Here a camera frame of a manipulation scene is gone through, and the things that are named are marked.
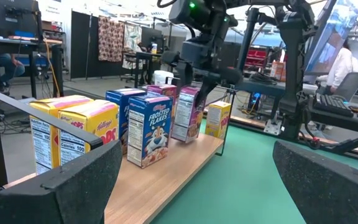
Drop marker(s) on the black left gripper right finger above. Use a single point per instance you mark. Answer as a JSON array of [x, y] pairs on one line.
[[328, 193]]

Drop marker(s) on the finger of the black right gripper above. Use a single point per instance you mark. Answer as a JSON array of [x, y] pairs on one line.
[[185, 74], [206, 88]]

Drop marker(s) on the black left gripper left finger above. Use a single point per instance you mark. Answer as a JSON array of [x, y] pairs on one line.
[[57, 202]]

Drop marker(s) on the pink Raisin Bran cereal box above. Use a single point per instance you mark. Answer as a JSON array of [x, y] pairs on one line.
[[163, 91], [185, 121]]

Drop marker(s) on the yellow Pops cereal box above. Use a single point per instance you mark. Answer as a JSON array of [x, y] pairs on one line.
[[216, 119], [101, 121], [42, 146]]

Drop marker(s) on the blue Frosted Flakes cereal box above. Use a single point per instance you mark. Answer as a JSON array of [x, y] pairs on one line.
[[117, 105], [154, 133]]

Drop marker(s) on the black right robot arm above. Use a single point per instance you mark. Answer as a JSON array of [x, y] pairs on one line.
[[291, 77]]

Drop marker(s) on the white bucket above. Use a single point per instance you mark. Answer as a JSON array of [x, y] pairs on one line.
[[163, 77]]

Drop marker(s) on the yellow bottle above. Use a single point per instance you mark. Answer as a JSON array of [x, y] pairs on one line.
[[154, 49]]

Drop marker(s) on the computer with blue light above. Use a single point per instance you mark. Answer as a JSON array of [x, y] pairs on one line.
[[256, 97]]

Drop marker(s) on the black desk monitor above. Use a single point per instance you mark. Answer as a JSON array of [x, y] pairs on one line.
[[150, 35]]

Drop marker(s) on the red storage bins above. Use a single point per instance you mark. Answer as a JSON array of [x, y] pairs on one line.
[[256, 57]]

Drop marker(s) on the blue workbench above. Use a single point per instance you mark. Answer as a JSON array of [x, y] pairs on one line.
[[266, 88]]

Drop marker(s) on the light patterned cloth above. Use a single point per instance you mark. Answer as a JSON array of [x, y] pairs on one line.
[[132, 37]]

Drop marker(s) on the orange cardboard box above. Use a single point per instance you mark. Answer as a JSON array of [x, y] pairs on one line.
[[277, 71]]

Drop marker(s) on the dark grey desk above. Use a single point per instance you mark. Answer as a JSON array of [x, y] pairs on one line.
[[337, 119]]

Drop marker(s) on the brown floral cloth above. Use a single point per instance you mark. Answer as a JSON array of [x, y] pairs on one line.
[[110, 40]]

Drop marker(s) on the green table mat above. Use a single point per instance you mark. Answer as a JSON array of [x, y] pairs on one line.
[[244, 186]]

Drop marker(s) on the black keyboard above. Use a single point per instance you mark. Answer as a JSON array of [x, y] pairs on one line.
[[332, 105]]

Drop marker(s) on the brown round object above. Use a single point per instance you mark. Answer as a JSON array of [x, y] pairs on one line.
[[356, 109]]

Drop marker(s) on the black partition panel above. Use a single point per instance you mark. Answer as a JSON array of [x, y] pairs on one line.
[[81, 46]]

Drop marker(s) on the person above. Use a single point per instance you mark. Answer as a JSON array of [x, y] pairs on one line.
[[342, 68], [9, 67]]

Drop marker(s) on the black computer monitor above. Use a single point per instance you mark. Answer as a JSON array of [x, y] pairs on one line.
[[331, 37]]

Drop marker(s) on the black workbench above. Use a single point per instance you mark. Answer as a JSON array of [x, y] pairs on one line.
[[11, 42]]

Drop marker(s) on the black monitor back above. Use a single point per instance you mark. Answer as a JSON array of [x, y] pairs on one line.
[[8, 15]]

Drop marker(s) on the silver mounting bracket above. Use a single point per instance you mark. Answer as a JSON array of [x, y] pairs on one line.
[[272, 127]]

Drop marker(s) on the wooden shelf with black frame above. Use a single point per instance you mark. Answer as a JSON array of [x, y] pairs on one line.
[[166, 174]]

